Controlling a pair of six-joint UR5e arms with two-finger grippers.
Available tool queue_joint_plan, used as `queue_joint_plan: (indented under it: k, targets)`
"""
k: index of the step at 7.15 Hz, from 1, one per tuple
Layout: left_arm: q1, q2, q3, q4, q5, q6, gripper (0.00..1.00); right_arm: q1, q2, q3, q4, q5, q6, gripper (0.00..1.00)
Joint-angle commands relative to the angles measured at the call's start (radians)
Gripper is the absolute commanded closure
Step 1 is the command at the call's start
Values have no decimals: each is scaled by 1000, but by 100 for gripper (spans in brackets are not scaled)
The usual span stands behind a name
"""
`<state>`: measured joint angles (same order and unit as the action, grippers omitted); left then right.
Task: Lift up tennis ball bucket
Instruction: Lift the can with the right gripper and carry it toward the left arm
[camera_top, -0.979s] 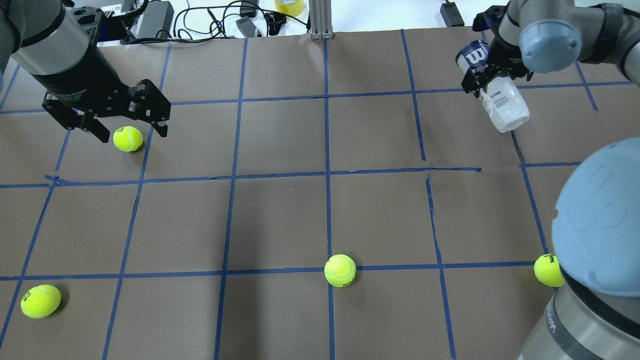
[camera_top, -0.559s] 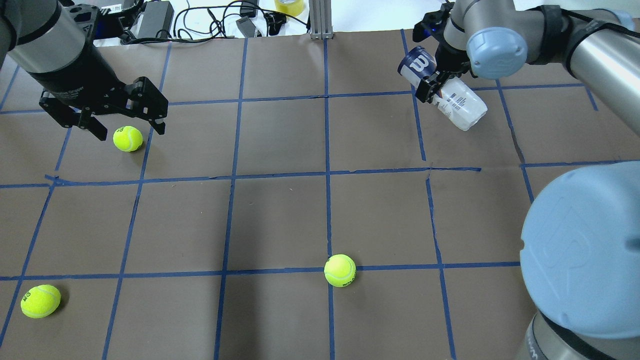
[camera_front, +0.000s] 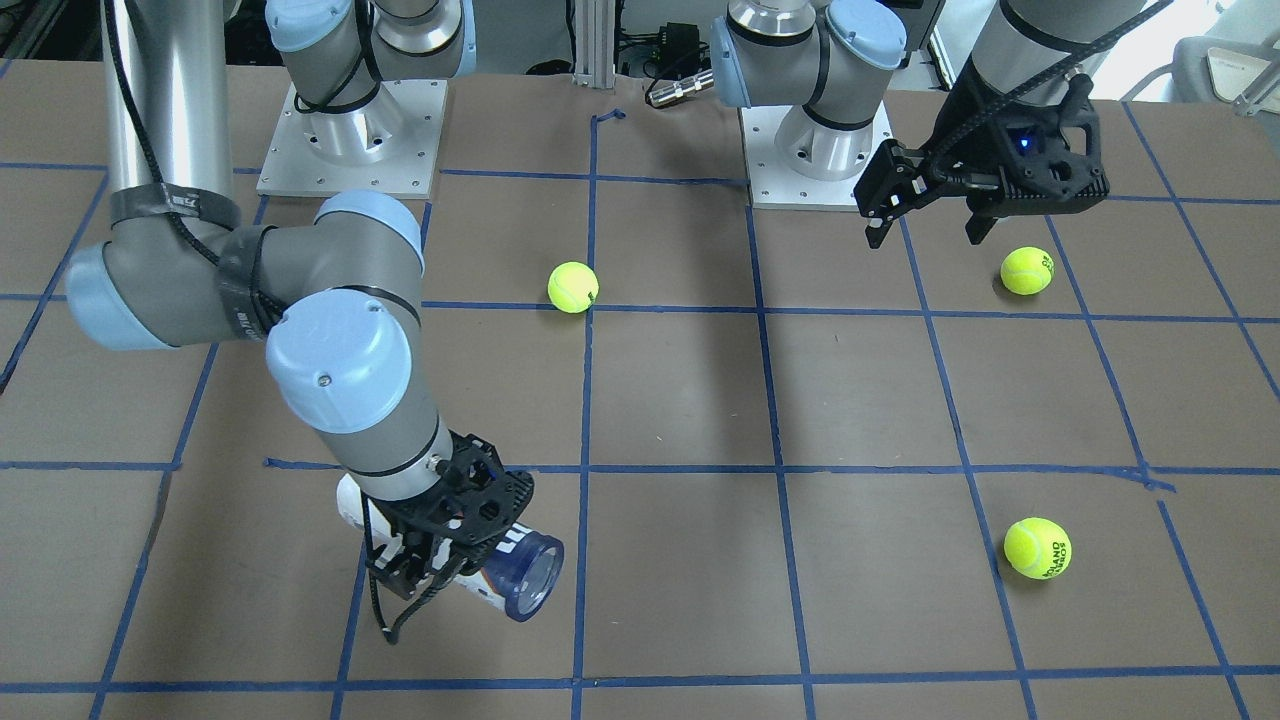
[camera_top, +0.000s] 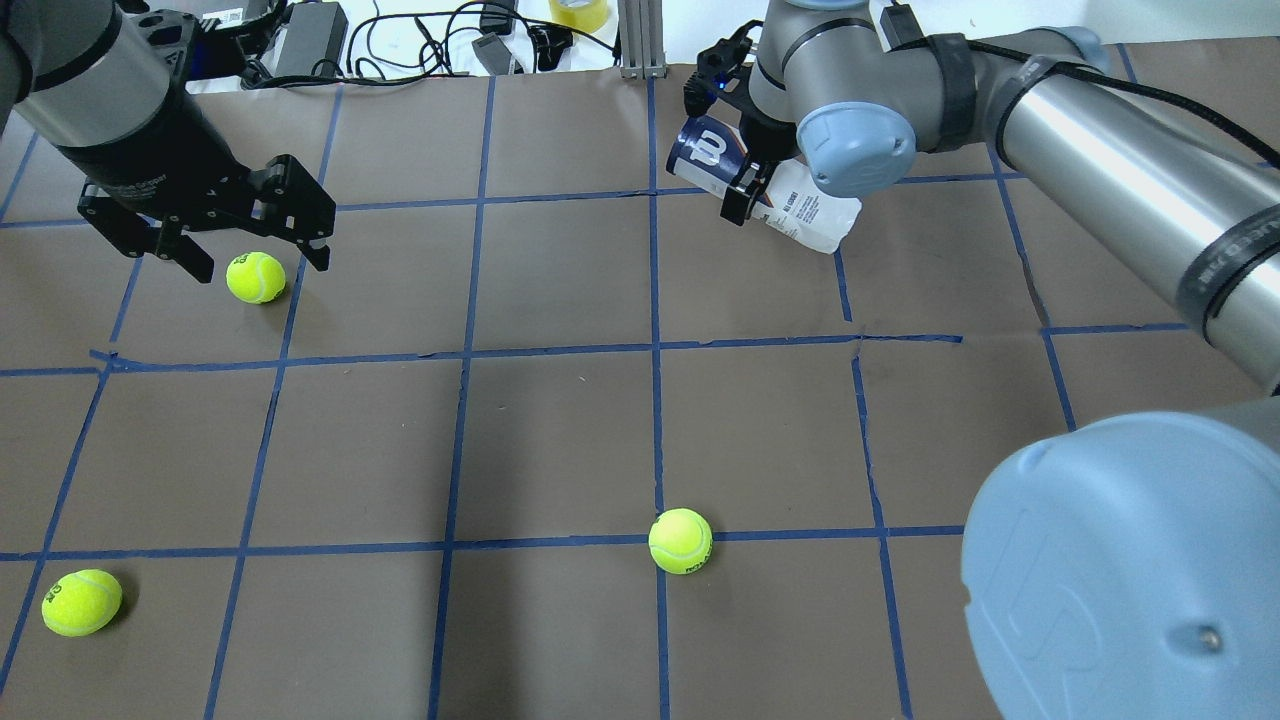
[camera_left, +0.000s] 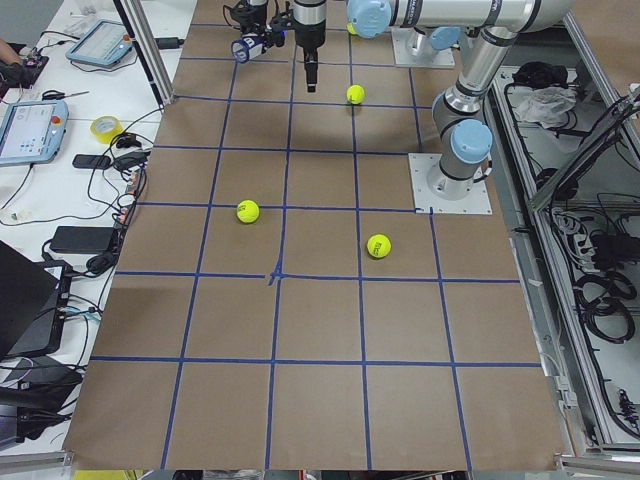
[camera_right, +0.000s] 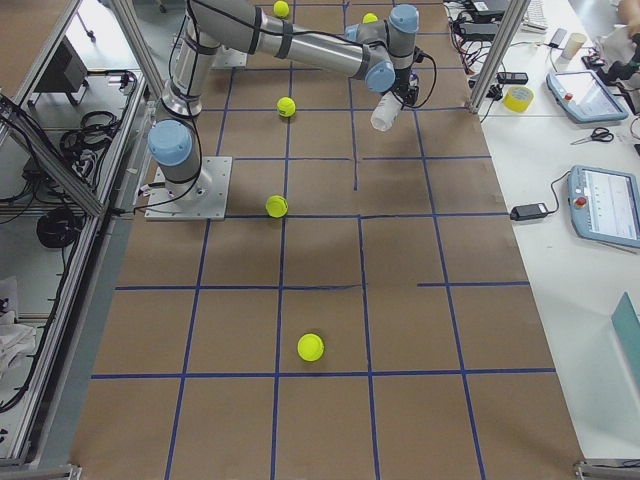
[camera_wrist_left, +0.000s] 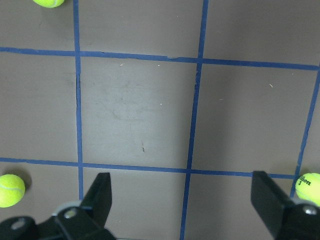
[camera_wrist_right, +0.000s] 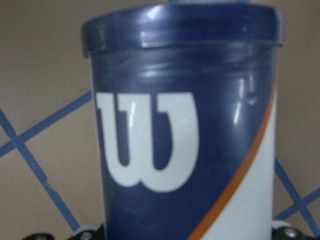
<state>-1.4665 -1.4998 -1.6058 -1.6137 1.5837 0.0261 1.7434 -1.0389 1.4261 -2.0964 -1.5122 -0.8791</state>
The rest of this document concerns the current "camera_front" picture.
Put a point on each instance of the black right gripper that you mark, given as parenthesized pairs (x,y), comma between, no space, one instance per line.
(407,570)

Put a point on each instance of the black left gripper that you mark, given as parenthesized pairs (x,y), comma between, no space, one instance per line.
(962,143)

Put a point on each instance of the white blue tennis ball can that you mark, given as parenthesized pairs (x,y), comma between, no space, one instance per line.
(517,577)

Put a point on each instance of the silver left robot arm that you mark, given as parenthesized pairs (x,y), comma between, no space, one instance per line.
(835,59)

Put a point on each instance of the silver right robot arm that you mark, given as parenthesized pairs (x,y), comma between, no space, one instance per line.
(335,302)

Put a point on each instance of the tennis ball near base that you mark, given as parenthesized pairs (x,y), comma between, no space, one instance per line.
(1027,271)

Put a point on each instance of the tennis ball centre of table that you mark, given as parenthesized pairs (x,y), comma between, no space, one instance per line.
(572,287)

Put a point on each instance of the tennis ball Roland Garros print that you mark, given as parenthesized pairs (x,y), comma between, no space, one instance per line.
(1037,548)

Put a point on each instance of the silver metal connector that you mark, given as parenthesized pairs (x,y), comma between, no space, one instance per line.
(665,93)

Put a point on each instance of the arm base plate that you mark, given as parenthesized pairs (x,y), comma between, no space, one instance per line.
(388,146)
(795,163)

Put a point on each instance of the aluminium frame post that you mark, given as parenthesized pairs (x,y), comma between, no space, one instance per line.
(594,26)

